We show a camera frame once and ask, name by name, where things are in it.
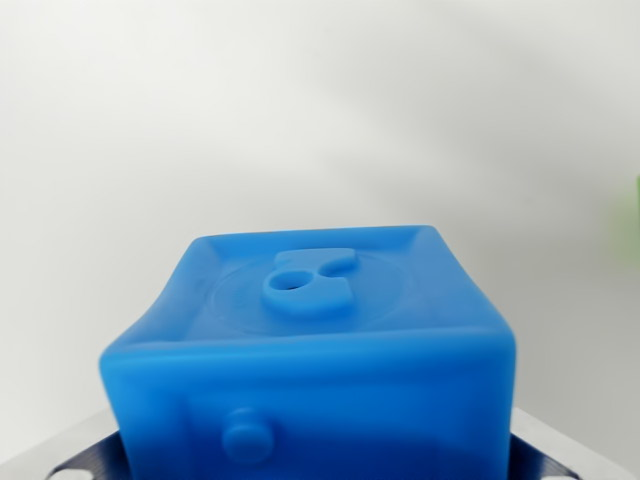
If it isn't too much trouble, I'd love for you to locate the black-tipped silver gripper right finger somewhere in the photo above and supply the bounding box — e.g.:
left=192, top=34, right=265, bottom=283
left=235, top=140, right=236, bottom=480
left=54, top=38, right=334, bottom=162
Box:
left=506, top=406, right=599, bottom=480

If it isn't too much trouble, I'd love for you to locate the blue soft cube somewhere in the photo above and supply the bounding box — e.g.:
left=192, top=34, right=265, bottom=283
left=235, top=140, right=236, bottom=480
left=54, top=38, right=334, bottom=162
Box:
left=97, top=224, right=516, bottom=480

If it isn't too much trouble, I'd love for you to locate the green soft cube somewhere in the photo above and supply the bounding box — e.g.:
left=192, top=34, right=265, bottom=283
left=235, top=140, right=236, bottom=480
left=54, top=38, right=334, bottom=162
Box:
left=619, top=173, right=640, bottom=246

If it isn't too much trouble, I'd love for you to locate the black-tipped silver gripper left finger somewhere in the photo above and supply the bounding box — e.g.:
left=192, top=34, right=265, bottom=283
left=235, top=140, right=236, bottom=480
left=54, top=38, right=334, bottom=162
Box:
left=46, top=406, right=133, bottom=480

